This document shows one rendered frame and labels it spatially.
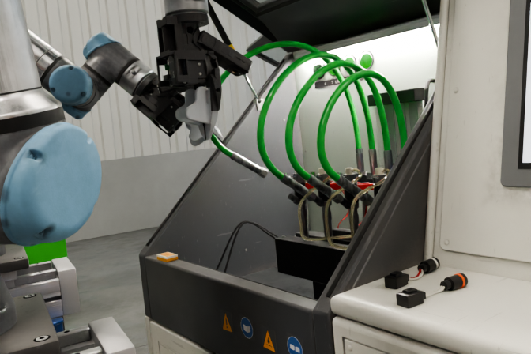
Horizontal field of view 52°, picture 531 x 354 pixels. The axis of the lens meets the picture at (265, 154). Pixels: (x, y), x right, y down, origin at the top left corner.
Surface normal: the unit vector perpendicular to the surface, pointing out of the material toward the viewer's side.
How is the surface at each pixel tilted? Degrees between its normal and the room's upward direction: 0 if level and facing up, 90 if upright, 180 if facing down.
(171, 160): 90
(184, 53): 90
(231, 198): 90
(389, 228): 90
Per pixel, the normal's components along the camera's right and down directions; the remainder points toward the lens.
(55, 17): 0.46, 0.00
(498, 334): -0.10, -0.99
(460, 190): -0.80, -0.13
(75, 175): 0.94, 0.05
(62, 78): 0.18, 0.04
